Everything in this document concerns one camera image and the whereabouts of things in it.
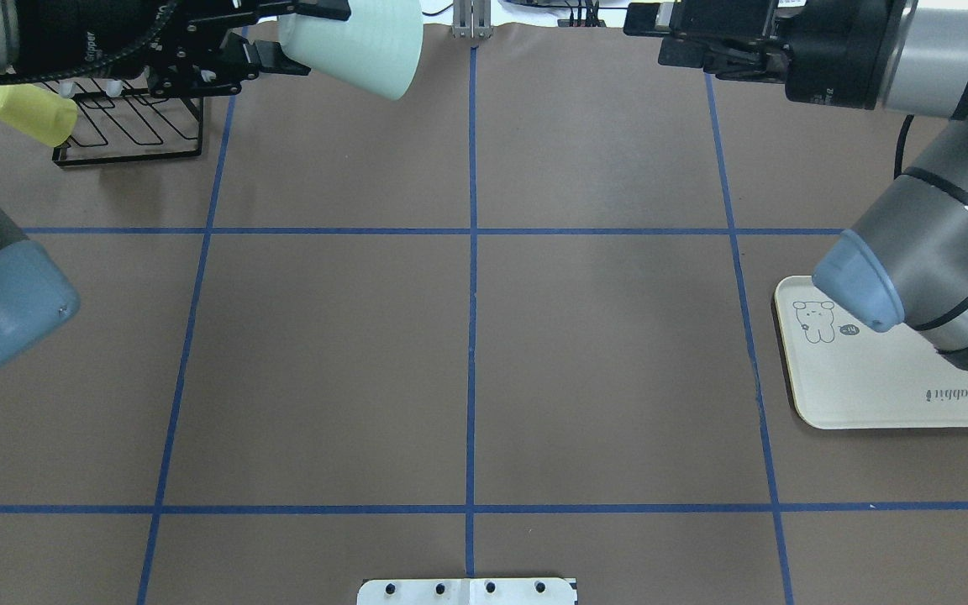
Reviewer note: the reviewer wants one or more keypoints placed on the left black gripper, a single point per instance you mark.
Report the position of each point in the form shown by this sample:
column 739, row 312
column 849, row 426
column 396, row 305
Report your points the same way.
column 72, row 38

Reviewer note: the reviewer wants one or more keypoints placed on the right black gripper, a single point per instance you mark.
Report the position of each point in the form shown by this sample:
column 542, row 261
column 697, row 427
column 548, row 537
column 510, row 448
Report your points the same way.
column 837, row 63

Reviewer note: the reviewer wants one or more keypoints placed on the light green cup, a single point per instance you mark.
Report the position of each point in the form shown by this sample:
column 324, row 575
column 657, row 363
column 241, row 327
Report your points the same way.
column 376, row 50

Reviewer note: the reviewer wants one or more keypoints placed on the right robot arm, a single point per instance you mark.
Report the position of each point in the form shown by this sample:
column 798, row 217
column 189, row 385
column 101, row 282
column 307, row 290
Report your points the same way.
column 906, row 260

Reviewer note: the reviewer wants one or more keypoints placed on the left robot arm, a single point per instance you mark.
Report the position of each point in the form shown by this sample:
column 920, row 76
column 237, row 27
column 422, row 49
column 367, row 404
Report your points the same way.
column 44, row 41

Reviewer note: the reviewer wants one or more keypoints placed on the yellow cup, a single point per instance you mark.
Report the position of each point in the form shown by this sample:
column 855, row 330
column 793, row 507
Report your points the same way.
column 30, row 113

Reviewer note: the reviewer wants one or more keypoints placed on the cream rabbit tray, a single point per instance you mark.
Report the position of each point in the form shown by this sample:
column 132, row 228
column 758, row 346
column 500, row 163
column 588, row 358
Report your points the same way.
column 841, row 375

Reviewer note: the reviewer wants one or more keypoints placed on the aluminium frame post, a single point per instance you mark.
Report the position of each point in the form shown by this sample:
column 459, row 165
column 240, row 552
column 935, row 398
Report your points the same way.
column 472, row 19

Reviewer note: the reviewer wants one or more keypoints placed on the black wire cup rack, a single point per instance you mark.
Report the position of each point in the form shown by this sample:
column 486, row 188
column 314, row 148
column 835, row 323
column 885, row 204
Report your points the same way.
column 121, row 122

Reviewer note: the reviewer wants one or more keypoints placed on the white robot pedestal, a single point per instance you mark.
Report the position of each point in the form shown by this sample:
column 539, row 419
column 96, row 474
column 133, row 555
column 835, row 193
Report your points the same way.
column 495, row 590

